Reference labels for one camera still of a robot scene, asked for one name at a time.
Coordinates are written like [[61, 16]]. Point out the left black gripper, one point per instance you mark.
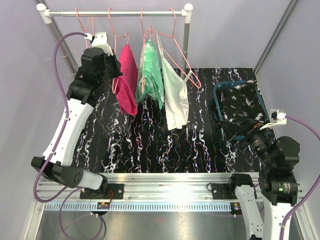
[[117, 65]]

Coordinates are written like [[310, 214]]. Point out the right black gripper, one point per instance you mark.
[[250, 128]]

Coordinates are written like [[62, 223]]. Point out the black white tie-dye trousers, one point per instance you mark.
[[237, 102]]

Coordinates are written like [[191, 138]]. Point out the pink wire hanger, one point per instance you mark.
[[89, 27], [144, 73], [182, 55], [126, 35]]

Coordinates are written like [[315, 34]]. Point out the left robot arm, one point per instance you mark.
[[99, 66]]

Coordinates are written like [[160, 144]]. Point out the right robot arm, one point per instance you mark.
[[276, 180]]

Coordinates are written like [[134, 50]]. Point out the magenta trousers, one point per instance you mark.
[[125, 91]]

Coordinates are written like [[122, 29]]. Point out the green white tie-dye trousers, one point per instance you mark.
[[154, 85]]

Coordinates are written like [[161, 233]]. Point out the blue plastic basket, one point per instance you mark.
[[218, 110]]

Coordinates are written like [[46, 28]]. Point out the white camisole top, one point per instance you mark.
[[176, 94]]

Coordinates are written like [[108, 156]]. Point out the black marble pattern mat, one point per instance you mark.
[[112, 142]]

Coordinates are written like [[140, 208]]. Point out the silver clothes rack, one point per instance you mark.
[[47, 14]]

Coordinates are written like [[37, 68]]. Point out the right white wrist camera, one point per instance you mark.
[[277, 118]]

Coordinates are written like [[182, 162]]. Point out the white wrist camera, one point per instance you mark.
[[100, 40], [277, 118]]

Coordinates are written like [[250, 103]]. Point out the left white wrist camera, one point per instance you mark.
[[100, 40]]

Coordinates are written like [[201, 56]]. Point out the aluminium mounting rail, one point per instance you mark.
[[155, 192]]

